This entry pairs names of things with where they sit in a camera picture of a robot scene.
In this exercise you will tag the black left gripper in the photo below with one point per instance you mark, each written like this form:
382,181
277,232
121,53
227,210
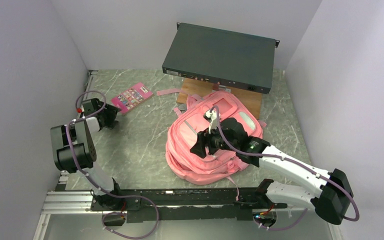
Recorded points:
112,112

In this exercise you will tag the dark green rack device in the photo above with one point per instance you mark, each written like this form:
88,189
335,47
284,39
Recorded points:
218,56

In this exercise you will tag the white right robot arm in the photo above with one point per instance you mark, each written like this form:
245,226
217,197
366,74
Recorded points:
328,193

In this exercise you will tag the grey metal bracket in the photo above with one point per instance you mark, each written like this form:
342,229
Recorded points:
223,88

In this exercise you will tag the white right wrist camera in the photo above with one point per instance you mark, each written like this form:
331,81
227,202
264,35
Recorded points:
211,116

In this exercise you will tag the silver side rail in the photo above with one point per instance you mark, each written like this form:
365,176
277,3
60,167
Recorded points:
76,99

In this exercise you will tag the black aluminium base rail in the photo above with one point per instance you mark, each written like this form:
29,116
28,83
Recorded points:
166,204

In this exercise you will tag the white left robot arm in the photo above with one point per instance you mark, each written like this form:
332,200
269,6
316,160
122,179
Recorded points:
103,185

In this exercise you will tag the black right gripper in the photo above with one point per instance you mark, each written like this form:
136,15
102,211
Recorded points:
199,148

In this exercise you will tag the pink sticker card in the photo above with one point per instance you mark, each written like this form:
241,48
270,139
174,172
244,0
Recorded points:
131,98

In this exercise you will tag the pink student backpack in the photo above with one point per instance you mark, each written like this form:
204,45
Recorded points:
182,135

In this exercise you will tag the wooden support block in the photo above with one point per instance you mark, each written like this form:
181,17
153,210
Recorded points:
251,100

